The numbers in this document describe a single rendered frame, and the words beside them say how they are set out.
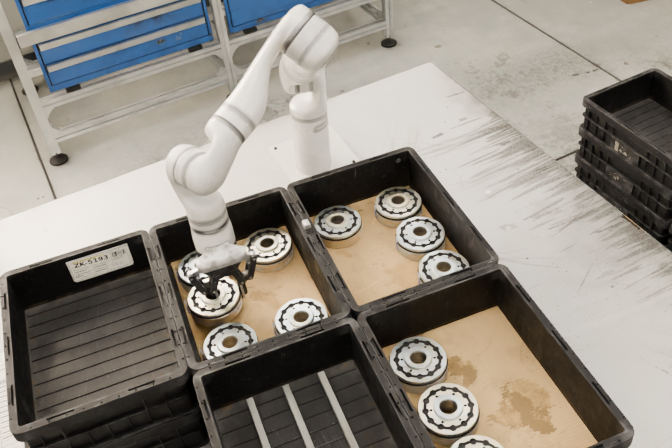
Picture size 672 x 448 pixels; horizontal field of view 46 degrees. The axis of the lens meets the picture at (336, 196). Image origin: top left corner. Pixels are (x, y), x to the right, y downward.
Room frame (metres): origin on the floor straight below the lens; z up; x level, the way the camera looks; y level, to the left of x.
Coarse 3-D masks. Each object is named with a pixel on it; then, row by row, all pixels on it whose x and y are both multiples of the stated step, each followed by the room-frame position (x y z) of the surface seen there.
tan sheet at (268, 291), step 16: (240, 240) 1.25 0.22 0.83; (256, 272) 1.14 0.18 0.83; (272, 272) 1.14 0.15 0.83; (288, 272) 1.13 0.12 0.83; (304, 272) 1.13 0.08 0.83; (256, 288) 1.10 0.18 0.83; (272, 288) 1.09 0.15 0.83; (288, 288) 1.09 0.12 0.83; (304, 288) 1.08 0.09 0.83; (256, 304) 1.06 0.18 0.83; (272, 304) 1.05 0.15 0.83; (192, 320) 1.03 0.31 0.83; (240, 320) 1.02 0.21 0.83; (256, 320) 1.01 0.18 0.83; (272, 336) 0.97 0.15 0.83
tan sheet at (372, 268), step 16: (368, 208) 1.30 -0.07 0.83; (368, 224) 1.25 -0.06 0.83; (368, 240) 1.20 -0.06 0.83; (384, 240) 1.19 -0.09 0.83; (448, 240) 1.17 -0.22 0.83; (336, 256) 1.16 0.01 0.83; (352, 256) 1.16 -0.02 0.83; (368, 256) 1.15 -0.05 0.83; (384, 256) 1.15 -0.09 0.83; (400, 256) 1.14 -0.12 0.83; (352, 272) 1.11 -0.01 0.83; (368, 272) 1.11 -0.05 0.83; (384, 272) 1.10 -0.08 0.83; (400, 272) 1.10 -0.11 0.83; (416, 272) 1.09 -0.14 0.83; (352, 288) 1.07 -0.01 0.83; (368, 288) 1.06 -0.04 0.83; (384, 288) 1.06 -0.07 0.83; (400, 288) 1.05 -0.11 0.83
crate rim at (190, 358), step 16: (272, 192) 1.28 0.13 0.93; (288, 208) 1.22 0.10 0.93; (160, 224) 1.22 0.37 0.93; (176, 224) 1.21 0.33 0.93; (160, 256) 1.14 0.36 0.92; (320, 256) 1.07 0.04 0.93; (160, 272) 1.08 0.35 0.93; (336, 288) 0.98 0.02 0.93; (176, 304) 0.99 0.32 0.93; (176, 320) 0.95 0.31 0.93; (320, 320) 0.91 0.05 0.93; (336, 320) 0.91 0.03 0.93; (288, 336) 0.88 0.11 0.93; (192, 352) 0.87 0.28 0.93; (240, 352) 0.86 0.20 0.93; (192, 368) 0.84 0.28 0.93
